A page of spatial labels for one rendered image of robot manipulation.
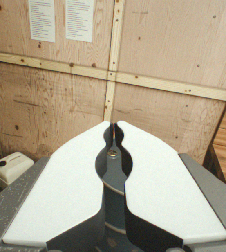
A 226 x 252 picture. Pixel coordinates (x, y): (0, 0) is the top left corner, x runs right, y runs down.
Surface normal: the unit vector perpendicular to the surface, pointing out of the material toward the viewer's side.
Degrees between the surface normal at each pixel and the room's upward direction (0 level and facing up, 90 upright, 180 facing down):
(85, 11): 90
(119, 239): 90
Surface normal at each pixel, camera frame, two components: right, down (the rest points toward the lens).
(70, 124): -0.25, 0.43
